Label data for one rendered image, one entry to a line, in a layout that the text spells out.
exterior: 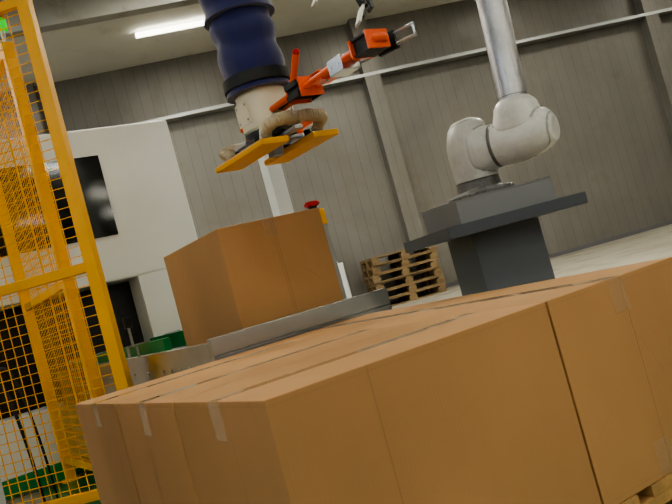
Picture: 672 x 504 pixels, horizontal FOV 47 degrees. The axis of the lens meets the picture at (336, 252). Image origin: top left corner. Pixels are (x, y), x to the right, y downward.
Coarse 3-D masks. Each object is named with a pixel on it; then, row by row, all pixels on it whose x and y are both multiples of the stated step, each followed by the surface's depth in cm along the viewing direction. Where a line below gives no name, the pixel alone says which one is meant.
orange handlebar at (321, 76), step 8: (384, 32) 202; (376, 40) 201; (384, 40) 202; (344, 56) 211; (320, 72) 221; (328, 72) 219; (312, 80) 225; (320, 80) 223; (328, 80) 224; (280, 104) 242; (288, 104) 245; (304, 128) 286
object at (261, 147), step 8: (256, 136) 243; (280, 136) 237; (256, 144) 236; (264, 144) 234; (272, 144) 237; (280, 144) 240; (240, 152) 245; (248, 152) 241; (256, 152) 242; (264, 152) 246; (232, 160) 250; (240, 160) 248; (248, 160) 252; (256, 160) 256; (216, 168) 260; (224, 168) 256; (232, 168) 259; (240, 168) 263
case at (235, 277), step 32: (256, 224) 263; (288, 224) 269; (320, 224) 275; (192, 256) 280; (224, 256) 256; (256, 256) 261; (288, 256) 267; (320, 256) 273; (192, 288) 287; (224, 288) 261; (256, 288) 259; (288, 288) 265; (320, 288) 271; (192, 320) 294; (224, 320) 267; (256, 320) 257
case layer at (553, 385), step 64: (384, 320) 208; (448, 320) 157; (512, 320) 138; (576, 320) 146; (640, 320) 155; (192, 384) 171; (256, 384) 135; (320, 384) 116; (384, 384) 122; (448, 384) 128; (512, 384) 135; (576, 384) 143; (640, 384) 152; (128, 448) 176; (192, 448) 140; (256, 448) 116; (320, 448) 114; (384, 448) 120; (448, 448) 126; (512, 448) 133; (576, 448) 140; (640, 448) 149
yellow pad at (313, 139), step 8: (304, 136) 250; (312, 136) 244; (320, 136) 245; (328, 136) 248; (288, 144) 265; (296, 144) 252; (304, 144) 251; (312, 144) 255; (288, 152) 258; (296, 152) 261; (304, 152) 266; (272, 160) 266; (280, 160) 268; (288, 160) 273
